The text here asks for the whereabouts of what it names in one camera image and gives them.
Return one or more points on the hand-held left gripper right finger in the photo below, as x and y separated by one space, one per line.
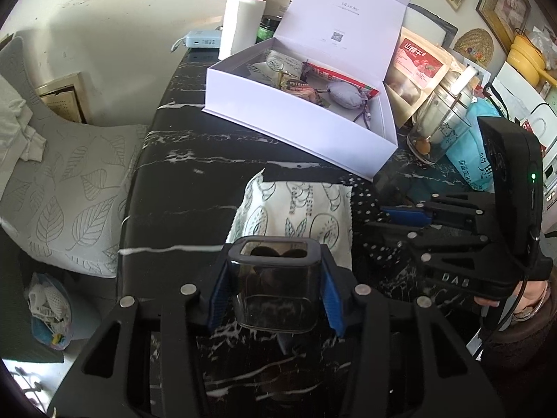
335 300

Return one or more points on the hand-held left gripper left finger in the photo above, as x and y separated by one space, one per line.
219 296

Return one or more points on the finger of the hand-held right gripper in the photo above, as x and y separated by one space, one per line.
413 241
404 217

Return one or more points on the smoky transparent plastic cup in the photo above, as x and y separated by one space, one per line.
274 296

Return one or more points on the white gift box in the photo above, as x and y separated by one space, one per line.
304 135

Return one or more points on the purple sachet with tassel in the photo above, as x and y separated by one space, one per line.
343 96

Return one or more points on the red snack packet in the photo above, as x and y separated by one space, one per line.
335 76

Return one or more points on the green snack packet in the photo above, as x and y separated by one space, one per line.
298 86

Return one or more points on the person's right forearm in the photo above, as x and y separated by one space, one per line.
522 357

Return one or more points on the person's right hand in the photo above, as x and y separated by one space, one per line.
533 300

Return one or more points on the blue plastic bag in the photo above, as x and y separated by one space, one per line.
470 156

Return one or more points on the glass jar with white lid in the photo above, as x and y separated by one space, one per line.
439 122

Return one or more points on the white cardboard box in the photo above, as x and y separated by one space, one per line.
520 96

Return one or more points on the yellow bowl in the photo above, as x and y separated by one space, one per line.
528 59

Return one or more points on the kraft snack bag red label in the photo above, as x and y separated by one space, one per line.
417 65

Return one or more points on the plain kraft paper bag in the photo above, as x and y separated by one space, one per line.
454 63

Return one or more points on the round woven mat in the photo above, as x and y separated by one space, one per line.
474 45

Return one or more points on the trash bin with paper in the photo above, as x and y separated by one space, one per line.
48 309

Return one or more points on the grey leaf print pillow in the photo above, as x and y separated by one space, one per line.
74 191

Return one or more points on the dark framed picture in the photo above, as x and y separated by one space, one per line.
504 4

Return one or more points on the dark green armchair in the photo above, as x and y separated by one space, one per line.
13 335

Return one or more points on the green jar with black lid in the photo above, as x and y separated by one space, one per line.
267 30

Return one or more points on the white paper towel roll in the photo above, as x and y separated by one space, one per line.
241 26

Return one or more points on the small white electronic box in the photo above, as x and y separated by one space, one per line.
202 39

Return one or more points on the grey garment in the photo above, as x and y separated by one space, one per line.
13 122

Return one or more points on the gold framed wall vent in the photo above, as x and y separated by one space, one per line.
65 98

